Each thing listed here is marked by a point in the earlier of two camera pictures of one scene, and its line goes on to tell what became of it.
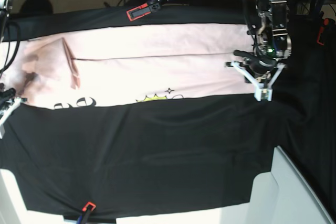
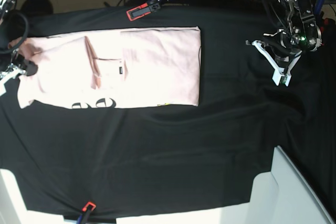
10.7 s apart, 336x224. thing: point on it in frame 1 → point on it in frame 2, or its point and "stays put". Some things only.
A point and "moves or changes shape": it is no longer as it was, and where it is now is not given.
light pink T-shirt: (77, 66) moves or changes shape
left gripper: (8, 103) → (17, 66)
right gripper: (263, 73) → (280, 54)
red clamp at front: (88, 203) stays put
